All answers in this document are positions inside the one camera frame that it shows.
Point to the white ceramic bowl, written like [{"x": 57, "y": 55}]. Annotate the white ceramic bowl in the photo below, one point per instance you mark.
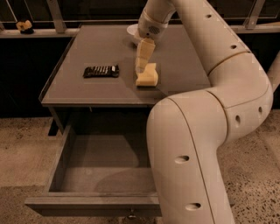
[{"x": 132, "y": 30}]

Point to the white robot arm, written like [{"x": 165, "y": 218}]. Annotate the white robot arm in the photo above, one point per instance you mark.
[{"x": 185, "y": 130}]

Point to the black snack bar wrapper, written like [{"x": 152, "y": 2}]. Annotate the black snack bar wrapper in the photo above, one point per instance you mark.
[{"x": 101, "y": 71}]

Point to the open grey top drawer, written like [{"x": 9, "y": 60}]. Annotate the open grey top drawer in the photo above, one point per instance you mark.
[{"x": 99, "y": 174}]

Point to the yellow black object on ledge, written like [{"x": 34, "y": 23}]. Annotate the yellow black object on ledge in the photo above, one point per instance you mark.
[{"x": 25, "y": 27}]

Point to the metal drawer knob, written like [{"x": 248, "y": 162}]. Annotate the metal drawer knob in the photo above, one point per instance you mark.
[{"x": 131, "y": 215}]

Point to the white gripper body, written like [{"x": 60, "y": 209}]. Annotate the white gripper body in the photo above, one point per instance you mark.
[{"x": 150, "y": 29}]

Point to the grey cabinet table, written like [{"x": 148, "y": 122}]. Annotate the grey cabinet table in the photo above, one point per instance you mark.
[{"x": 178, "y": 67}]

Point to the yellow sponge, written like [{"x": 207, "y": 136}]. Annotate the yellow sponge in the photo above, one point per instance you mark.
[{"x": 149, "y": 77}]

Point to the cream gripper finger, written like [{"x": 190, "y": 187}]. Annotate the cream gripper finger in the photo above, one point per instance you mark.
[{"x": 144, "y": 52}]

